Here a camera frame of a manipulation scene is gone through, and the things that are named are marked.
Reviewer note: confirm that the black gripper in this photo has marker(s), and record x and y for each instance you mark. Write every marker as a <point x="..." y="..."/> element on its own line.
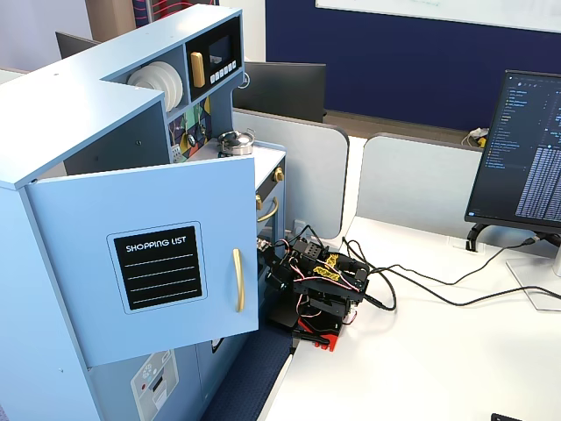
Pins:
<point x="275" y="268"/>

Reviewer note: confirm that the blue shopping list cabinet door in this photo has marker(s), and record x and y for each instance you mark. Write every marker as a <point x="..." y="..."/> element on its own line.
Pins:
<point x="175" y="197"/>

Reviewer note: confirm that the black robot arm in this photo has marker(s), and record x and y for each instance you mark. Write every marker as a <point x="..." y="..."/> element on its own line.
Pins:
<point x="324" y="289"/>

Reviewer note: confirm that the blue utensil print door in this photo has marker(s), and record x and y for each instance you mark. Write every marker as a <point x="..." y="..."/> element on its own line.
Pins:
<point x="208" y="373"/>

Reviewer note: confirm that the blue ice dispenser door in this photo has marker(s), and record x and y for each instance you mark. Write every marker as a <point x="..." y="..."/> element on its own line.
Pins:
<point x="114" y="386"/>

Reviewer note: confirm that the black toy microwave door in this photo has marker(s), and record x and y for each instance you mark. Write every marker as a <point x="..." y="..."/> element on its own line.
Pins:
<point x="219" y="52"/>

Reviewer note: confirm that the wooden cabinet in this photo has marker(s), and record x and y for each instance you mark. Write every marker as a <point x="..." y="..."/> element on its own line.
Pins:
<point x="109" y="19"/>

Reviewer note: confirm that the gold stove knob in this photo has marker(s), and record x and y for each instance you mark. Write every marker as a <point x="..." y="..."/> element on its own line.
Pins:
<point x="278" y="174"/>
<point x="259" y="202"/>

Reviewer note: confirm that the red table clamp base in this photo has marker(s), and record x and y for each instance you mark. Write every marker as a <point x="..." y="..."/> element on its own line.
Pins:
<point x="326" y="341"/>

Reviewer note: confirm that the grey rounded desk divider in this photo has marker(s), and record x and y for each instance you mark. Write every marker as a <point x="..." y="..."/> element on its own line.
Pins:
<point x="416" y="180"/>
<point x="307" y="175"/>

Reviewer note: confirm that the navy fabric panel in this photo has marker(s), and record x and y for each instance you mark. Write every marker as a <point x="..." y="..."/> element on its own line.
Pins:
<point x="245" y="377"/>

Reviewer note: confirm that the silver toy pot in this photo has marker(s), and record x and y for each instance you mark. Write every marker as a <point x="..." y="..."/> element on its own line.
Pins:
<point x="236" y="141"/>

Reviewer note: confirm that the hanging toy ladle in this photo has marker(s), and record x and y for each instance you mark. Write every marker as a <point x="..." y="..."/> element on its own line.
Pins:
<point x="192" y="139"/>

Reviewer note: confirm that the hanging toy spoon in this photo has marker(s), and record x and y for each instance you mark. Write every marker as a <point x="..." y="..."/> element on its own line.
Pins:
<point x="202" y="129"/>

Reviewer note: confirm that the black monitor seen from behind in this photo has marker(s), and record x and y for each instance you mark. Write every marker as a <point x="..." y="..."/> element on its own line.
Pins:
<point x="285" y="90"/>

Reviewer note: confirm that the white toy plate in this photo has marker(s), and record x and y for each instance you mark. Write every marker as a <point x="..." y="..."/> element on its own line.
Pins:
<point x="172" y="87"/>
<point x="144" y="79"/>
<point x="179" y="90"/>

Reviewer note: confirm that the silver monitor stand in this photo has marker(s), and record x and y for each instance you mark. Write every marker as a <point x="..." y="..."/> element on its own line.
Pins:
<point x="532" y="280"/>

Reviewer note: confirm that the light blue toy kitchen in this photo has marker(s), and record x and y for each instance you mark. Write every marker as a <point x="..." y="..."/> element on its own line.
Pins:
<point x="87" y="109"/>

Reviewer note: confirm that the computer monitor showing code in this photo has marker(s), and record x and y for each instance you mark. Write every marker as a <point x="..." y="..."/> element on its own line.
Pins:
<point x="517" y="149"/>

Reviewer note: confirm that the black device at desk edge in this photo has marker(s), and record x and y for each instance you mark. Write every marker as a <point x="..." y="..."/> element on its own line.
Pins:
<point x="526" y="417"/>

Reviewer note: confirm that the dark poster with red lines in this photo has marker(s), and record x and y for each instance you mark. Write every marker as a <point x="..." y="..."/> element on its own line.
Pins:
<point x="162" y="6"/>

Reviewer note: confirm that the whiteboard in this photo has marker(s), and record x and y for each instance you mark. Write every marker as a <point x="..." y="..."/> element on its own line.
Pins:
<point x="438" y="9"/>

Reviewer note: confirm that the dark monitor behind kitchen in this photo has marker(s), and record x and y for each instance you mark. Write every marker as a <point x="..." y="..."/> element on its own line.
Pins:
<point x="74" y="44"/>

